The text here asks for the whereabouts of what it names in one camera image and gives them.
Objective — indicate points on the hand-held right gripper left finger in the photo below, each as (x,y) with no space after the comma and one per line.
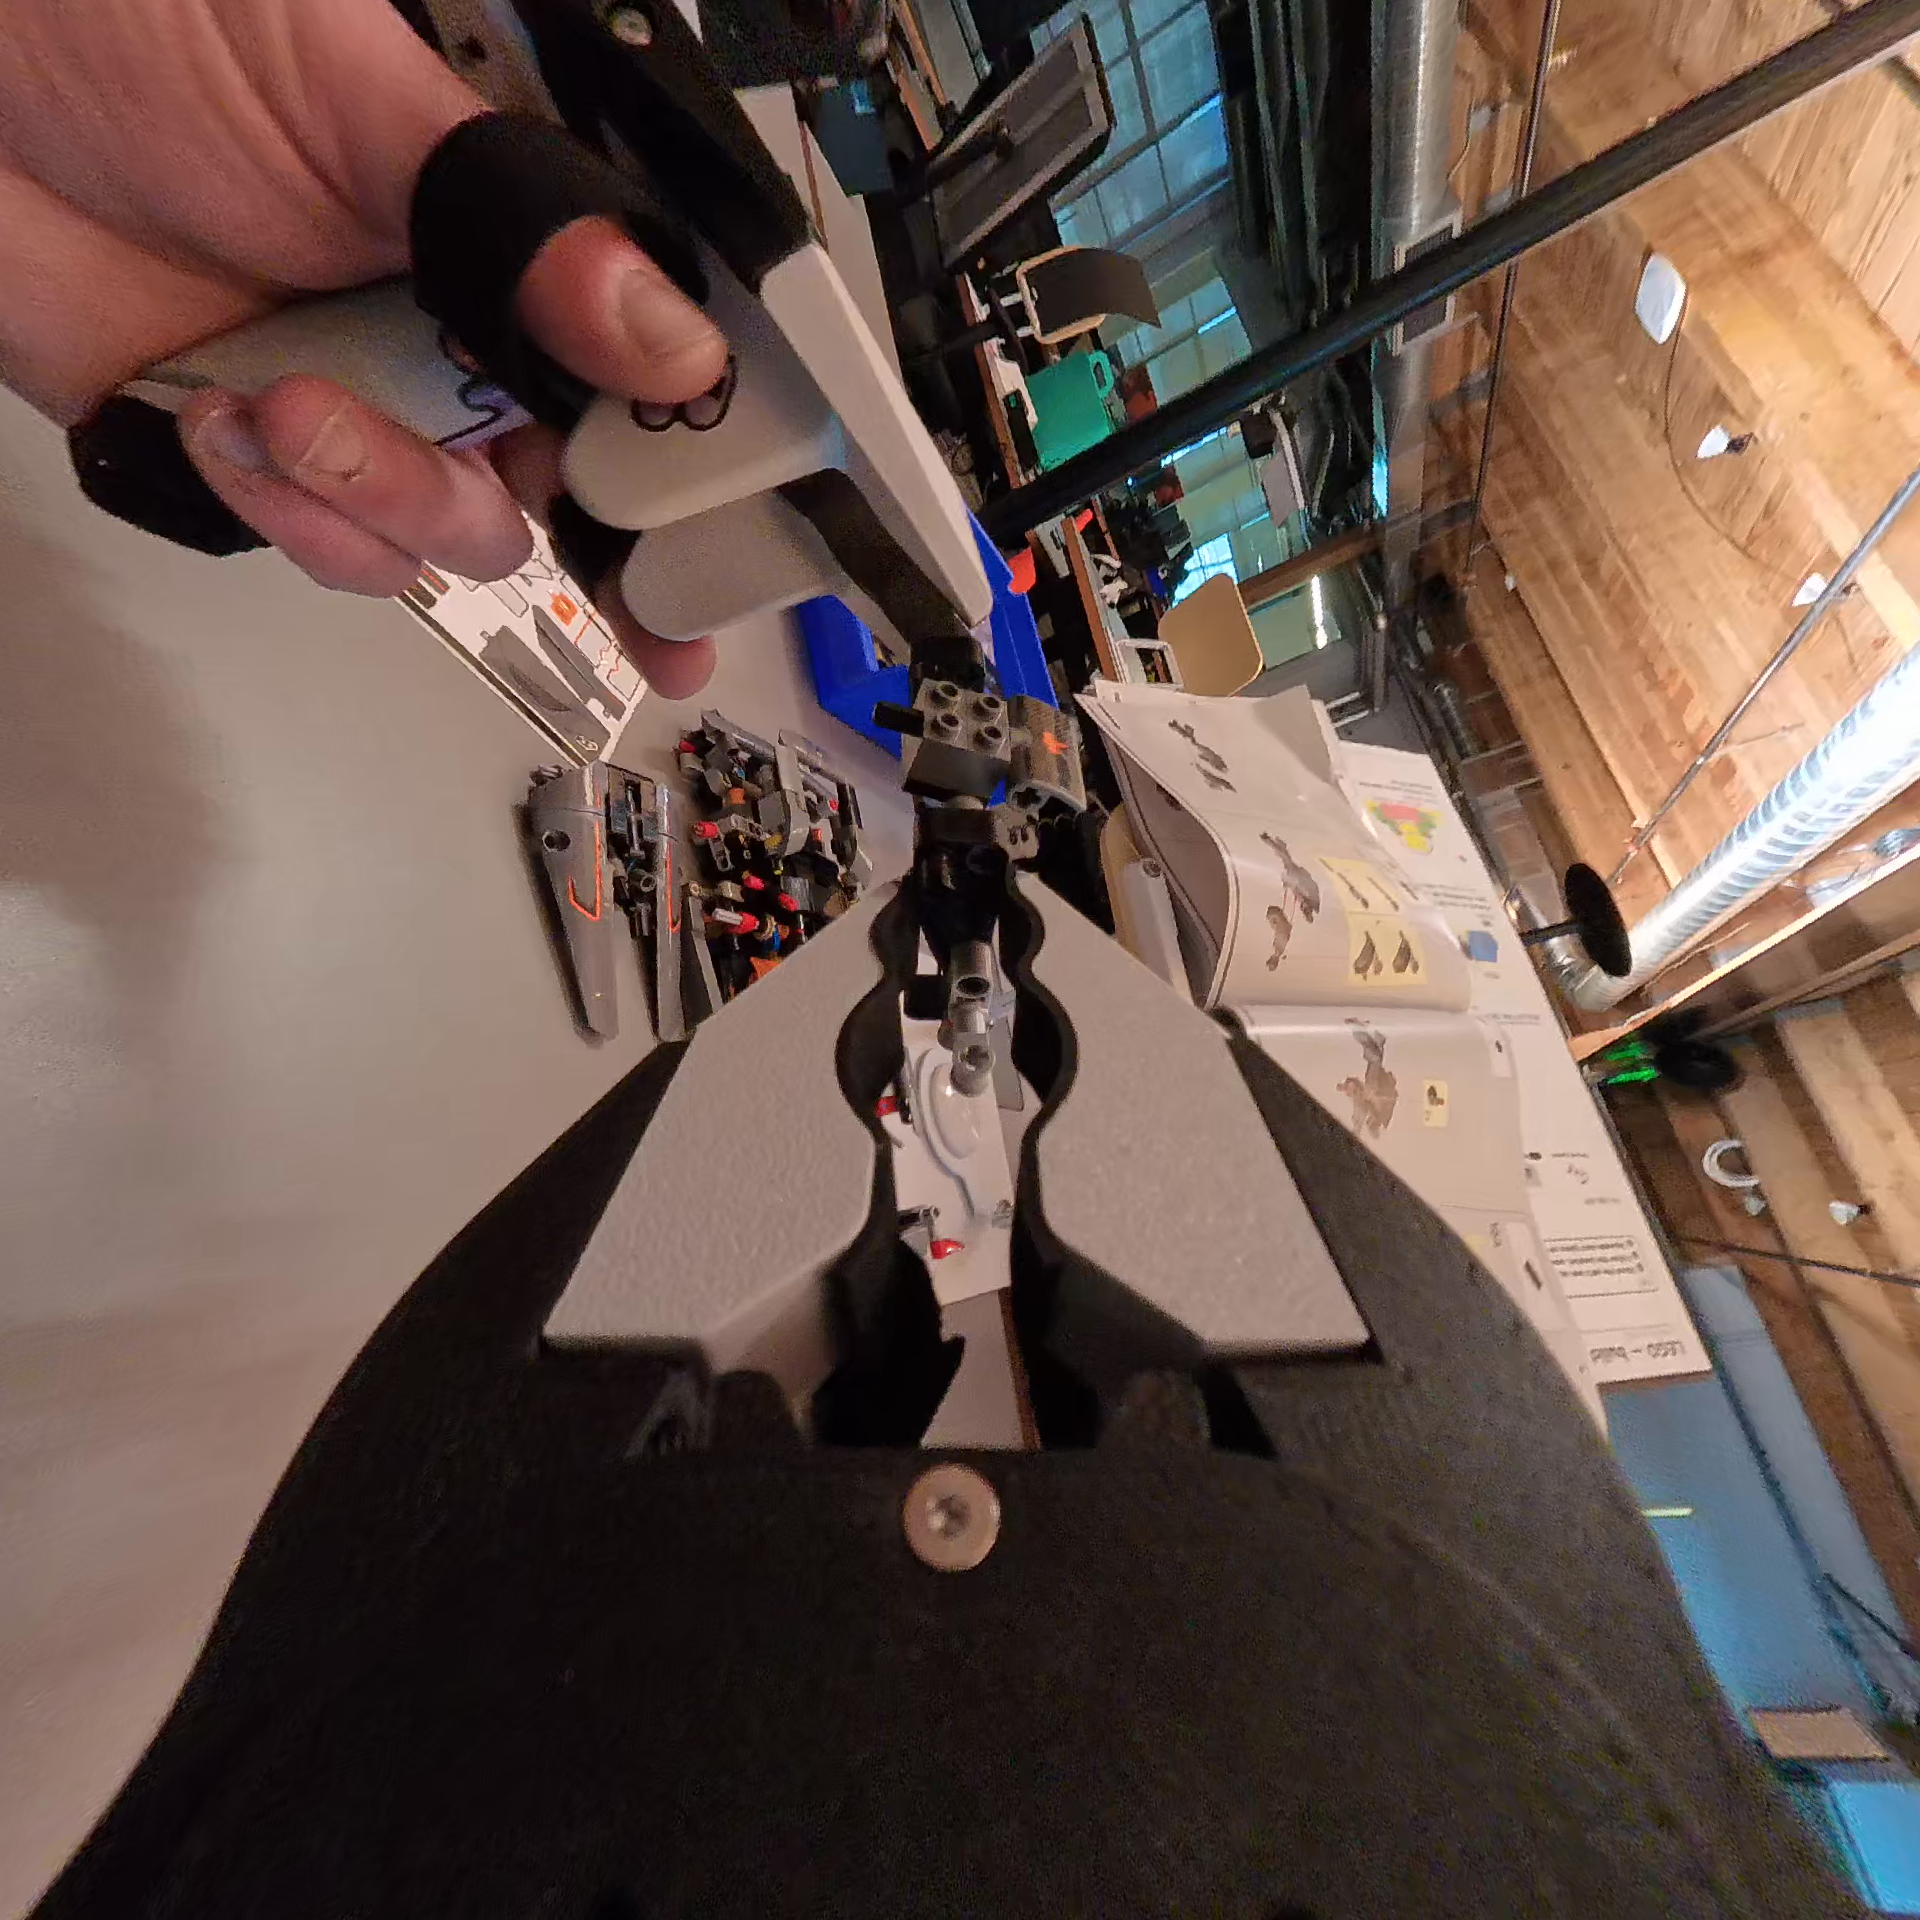
(722,1185)

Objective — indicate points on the grey orange-striped lego wing panels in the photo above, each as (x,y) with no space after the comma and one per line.
(580,901)

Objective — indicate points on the beige chair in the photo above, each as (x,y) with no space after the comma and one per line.
(1213,638)

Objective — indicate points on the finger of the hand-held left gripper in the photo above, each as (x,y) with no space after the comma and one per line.
(869,406)

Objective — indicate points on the open lego instruction booklet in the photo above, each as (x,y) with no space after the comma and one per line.
(1291,901)

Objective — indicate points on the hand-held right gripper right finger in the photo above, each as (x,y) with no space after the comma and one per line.
(1186,1185)

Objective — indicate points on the black metal bar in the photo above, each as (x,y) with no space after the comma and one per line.
(1426,271)

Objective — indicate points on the white paper sheet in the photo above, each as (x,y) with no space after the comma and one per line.
(1559,1126)

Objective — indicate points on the small black grey lego subassembly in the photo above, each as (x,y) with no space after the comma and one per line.
(961,721)

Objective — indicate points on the blue plastic bin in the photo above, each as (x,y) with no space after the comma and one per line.
(839,661)

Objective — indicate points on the spiral metal air duct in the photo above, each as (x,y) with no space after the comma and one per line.
(1770,840)

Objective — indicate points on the metal duct with vent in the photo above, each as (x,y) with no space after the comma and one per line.
(1418,120)

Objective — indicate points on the black pole with round disc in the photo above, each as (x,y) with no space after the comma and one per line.
(1599,917)

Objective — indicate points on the large lego vehicle model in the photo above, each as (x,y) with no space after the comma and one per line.
(765,855)

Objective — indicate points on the teal green box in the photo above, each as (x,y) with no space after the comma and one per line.
(1069,412)

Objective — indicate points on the black seat wooden-rim chair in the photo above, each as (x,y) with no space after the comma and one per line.
(1095,285)

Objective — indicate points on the white sticker sheet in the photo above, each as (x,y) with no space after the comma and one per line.
(524,645)

